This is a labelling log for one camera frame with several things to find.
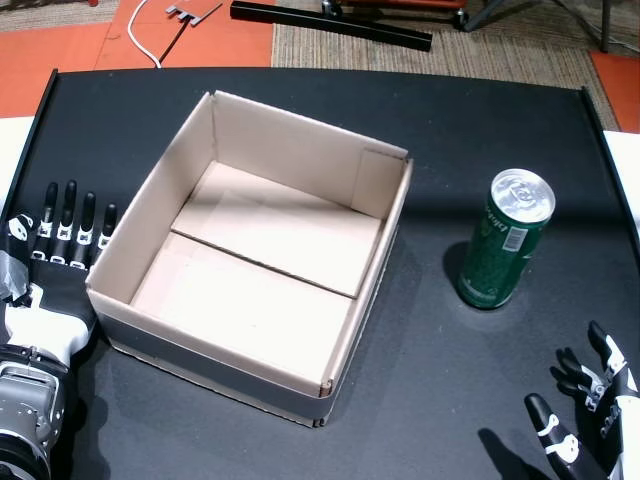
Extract large orange floor mat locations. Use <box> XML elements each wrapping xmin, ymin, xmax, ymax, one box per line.
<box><xmin>0</xmin><ymin>0</ymin><xmax>276</xmax><ymax>119</ymax></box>

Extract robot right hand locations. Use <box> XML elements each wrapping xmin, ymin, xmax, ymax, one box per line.
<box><xmin>523</xmin><ymin>319</ymin><xmax>640</xmax><ymax>480</ymax></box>

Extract green drink can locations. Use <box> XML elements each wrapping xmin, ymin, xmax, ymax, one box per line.
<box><xmin>457</xmin><ymin>168</ymin><xmax>557</xmax><ymax>310</ymax></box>

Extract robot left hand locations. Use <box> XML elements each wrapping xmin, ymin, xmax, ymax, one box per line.
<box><xmin>0</xmin><ymin>179</ymin><xmax>120</xmax><ymax>369</ymax></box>

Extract thin black floor cable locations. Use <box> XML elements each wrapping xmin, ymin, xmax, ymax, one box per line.
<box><xmin>158</xmin><ymin>22</ymin><xmax>195</xmax><ymax>65</ymax></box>

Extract black stand legs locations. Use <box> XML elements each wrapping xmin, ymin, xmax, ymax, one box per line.
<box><xmin>464</xmin><ymin>0</ymin><xmax>614</xmax><ymax>54</ymax></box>

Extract small orange floor mat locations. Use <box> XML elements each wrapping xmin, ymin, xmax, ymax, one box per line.
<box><xmin>588</xmin><ymin>48</ymin><xmax>640</xmax><ymax>135</ymax></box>

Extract grey metal bracket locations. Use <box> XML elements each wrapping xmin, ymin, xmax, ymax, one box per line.
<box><xmin>167</xmin><ymin>0</ymin><xmax>224</xmax><ymax>26</ymax></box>

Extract open cardboard box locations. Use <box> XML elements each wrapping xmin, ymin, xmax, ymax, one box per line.
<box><xmin>84</xmin><ymin>89</ymin><xmax>415</xmax><ymax>429</ymax></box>

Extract black metal beam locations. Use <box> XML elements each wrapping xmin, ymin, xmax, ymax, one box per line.
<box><xmin>229</xmin><ymin>0</ymin><xmax>433</xmax><ymax>53</ymax></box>

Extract white floor cable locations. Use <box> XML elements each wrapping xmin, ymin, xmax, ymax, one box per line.
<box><xmin>127</xmin><ymin>0</ymin><xmax>164</xmax><ymax>69</ymax></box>

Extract beige woven rug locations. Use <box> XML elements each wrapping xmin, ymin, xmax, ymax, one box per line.
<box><xmin>0</xmin><ymin>0</ymin><xmax>621</xmax><ymax>131</ymax></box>

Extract black table mat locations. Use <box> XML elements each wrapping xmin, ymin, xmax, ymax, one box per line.
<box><xmin>0</xmin><ymin>67</ymin><xmax>640</xmax><ymax>480</ymax></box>

